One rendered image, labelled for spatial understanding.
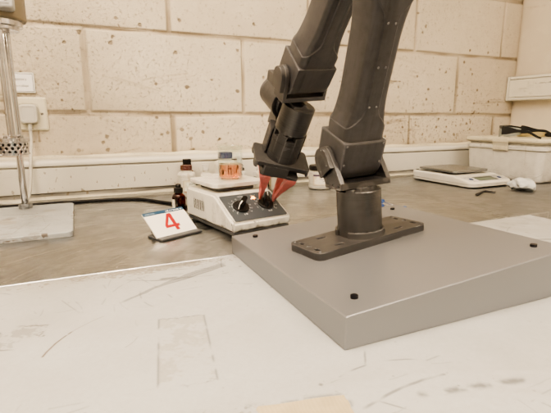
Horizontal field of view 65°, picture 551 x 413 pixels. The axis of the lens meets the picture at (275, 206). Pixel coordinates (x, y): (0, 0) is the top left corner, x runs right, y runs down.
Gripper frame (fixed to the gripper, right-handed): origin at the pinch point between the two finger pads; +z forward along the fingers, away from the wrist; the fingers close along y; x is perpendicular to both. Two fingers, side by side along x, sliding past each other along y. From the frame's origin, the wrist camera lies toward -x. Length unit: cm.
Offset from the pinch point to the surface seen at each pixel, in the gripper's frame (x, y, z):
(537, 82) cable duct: -85, -113, -17
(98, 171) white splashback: -35, 37, 27
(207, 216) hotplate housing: 1.0, 10.3, 7.0
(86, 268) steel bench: 21.4, 28.1, 3.5
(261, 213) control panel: 4.1, 1.0, 1.5
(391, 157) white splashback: -63, -58, 17
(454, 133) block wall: -80, -89, 9
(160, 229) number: 6.8, 18.8, 6.9
